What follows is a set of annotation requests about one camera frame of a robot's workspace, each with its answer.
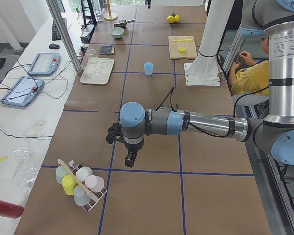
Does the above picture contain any yellow lemon slice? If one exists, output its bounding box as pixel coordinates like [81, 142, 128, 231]
[178, 47, 186, 53]

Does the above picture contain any clear wine glass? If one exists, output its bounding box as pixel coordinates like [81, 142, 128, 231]
[87, 49, 101, 76]

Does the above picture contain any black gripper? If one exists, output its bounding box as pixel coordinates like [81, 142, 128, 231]
[124, 137, 144, 167]

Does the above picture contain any yellow plastic knife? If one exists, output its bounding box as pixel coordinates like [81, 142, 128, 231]
[173, 38, 193, 42]

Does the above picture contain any white cup on rack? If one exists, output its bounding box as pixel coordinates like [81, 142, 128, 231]
[76, 166, 93, 182]

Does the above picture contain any green cup on rack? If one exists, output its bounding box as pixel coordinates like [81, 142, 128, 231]
[55, 166, 68, 184]

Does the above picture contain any black computer mouse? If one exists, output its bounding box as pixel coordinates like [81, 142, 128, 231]
[49, 43, 60, 49]

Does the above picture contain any yellow cup on rack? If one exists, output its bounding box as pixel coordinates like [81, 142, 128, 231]
[61, 174, 77, 195]

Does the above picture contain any person in yellow shirt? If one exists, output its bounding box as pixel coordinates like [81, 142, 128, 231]
[228, 51, 270, 96]

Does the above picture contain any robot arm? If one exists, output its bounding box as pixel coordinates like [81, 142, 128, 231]
[119, 0, 294, 167]

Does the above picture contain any wooden cutting board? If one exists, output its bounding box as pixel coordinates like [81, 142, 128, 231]
[168, 36, 197, 60]

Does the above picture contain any aluminium frame post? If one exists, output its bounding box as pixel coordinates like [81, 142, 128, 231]
[46, 0, 82, 74]

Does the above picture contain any red bottle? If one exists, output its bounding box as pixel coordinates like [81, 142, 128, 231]
[0, 200, 24, 218]

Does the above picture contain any steel ice scoop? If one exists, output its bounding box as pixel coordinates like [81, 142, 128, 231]
[113, 19, 136, 28]

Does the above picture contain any clear plastic bag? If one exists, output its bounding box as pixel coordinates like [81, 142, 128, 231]
[14, 145, 40, 194]

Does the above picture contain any grey folded cloth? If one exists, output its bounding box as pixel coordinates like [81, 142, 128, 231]
[99, 45, 115, 55]

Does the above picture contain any black keyboard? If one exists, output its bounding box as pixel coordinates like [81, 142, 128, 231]
[52, 21, 61, 41]

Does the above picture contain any grey-blue cup on rack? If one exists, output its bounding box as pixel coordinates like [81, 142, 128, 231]
[73, 186, 90, 206]

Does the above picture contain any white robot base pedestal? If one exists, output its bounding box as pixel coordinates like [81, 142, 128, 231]
[184, 0, 235, 86]

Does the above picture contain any wooden cup tree stand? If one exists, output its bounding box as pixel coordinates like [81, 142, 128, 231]
[103, 0, 118, 21]

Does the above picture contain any green bowl of ice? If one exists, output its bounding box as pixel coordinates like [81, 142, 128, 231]
[110, 27, 124, 39]

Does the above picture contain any light blue plastic cup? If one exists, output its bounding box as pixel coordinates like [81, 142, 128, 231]
[144, 62, 154, 76]

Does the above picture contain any white wire cup rack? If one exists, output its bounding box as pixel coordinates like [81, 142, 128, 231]
[68, 160, 107, 212]

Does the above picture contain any blue teach pendant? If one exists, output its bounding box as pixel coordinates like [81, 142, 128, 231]
[28, 53, 60, 76]
[1, 76, 44, 107]

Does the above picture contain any cream bear tray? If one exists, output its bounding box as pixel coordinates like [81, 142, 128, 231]
[80, 58, 114, 85]

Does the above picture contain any pink cup on rack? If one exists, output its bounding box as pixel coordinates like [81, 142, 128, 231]
[85, 175, 104, 193]

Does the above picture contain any near blue teach pendant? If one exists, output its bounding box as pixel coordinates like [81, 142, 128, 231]
[1, 76, 44, 107]

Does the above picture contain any far blue teach pendant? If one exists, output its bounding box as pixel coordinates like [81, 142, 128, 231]
[28, 53, 60, 76]

